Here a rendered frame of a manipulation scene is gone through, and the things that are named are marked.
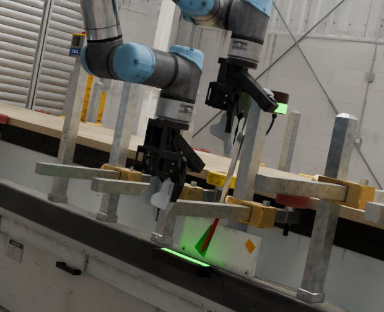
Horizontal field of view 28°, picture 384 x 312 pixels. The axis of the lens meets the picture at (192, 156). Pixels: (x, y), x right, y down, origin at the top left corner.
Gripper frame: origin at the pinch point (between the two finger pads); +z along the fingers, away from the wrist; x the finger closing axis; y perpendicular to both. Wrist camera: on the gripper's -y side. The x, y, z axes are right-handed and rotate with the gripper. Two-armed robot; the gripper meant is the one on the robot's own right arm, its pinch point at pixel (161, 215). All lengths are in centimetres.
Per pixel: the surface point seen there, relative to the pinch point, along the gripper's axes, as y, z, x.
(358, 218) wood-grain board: -45.6, -6.3, 17.3
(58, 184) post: -27, 7, -78
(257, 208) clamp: -25.7, -4.2, 3.5
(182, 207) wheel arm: -4.1, -2.4, 1.5
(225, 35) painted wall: -720, -159, -735
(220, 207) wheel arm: -15.4, -3.4, 1.5
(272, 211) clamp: -29.3, -4.2, 5.0
